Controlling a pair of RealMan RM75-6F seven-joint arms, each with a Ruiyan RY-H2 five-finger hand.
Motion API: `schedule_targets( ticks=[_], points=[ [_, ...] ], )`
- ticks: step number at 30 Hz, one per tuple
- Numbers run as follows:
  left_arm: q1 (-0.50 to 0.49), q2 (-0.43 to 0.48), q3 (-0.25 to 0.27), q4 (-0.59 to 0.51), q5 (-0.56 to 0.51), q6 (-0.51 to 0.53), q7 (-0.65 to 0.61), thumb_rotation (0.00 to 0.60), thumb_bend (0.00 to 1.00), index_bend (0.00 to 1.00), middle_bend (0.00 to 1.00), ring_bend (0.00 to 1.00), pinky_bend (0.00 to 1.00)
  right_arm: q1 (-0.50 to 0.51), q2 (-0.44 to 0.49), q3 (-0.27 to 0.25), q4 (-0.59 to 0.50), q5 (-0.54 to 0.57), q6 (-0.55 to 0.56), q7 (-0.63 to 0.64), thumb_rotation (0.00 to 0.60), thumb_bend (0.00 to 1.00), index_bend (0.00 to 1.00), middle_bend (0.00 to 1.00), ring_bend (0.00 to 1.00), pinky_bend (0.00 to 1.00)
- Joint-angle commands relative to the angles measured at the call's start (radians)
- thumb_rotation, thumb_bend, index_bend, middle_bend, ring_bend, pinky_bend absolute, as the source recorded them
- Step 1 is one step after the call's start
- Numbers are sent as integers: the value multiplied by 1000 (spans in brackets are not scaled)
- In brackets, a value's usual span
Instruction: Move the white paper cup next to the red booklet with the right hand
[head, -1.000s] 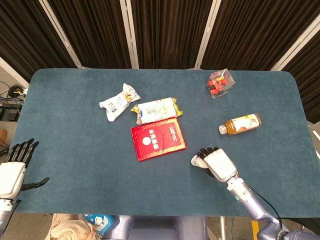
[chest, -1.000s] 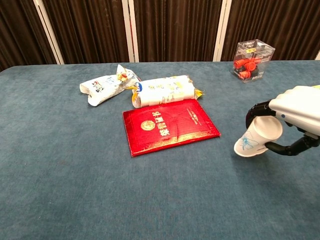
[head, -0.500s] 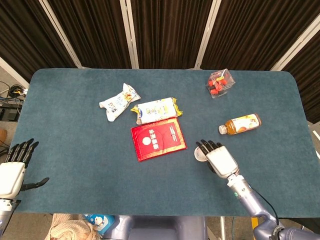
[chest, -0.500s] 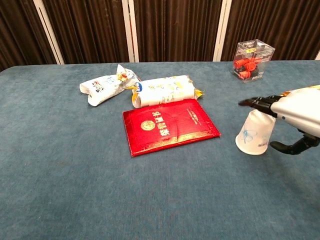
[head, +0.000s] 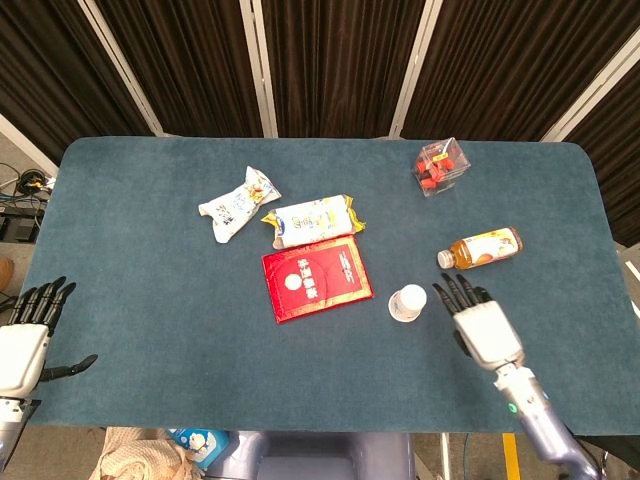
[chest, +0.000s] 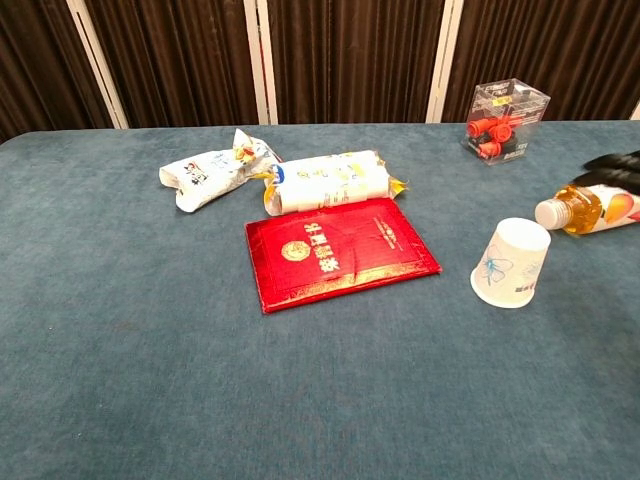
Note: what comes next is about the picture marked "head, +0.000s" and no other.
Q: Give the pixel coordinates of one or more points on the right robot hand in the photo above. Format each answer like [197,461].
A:
[487,332]

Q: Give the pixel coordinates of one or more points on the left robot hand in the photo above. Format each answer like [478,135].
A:
[20,355]

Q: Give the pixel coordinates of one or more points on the white paper cup blue flower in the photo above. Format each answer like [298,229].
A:
[407,302]

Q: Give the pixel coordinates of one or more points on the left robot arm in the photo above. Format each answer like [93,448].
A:
[11,425]

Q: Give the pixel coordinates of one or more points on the orange juice bottle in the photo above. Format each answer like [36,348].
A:
[482,247]

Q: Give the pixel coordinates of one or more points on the yellow floor tape strip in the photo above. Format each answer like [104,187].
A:
[511,457]

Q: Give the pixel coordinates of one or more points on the beige knitted cloth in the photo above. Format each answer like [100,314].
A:
[140,457]

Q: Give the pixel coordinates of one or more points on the red plastic plug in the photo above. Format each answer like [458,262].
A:
[442,171]
[428,184]

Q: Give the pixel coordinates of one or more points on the clear plastic box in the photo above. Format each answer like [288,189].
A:
[452,160]

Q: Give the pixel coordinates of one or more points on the blue felt table cloth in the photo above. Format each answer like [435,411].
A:
[200,360]

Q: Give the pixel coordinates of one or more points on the red certificate book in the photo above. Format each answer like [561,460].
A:
[315,280]

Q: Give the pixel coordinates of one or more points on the blue printed package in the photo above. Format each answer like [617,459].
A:
[200,445]

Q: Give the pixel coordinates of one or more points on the grey robot torso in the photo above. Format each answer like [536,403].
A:
[325,457]

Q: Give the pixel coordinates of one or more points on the white yellow biscuit pack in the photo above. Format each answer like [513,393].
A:
[310,220]

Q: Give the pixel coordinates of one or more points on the dark brown pleated curtain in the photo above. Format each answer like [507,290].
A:
[510,60]
[50,65]
[615,150]
[190,65]
[340,65]

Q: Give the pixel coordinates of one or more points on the crumpled white snack packet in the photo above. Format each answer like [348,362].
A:
[235,207]

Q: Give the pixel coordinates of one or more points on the white partition frame post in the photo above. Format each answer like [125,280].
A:
[260,75]
[129,75]
[25,143]
[413,75]
[590,100]

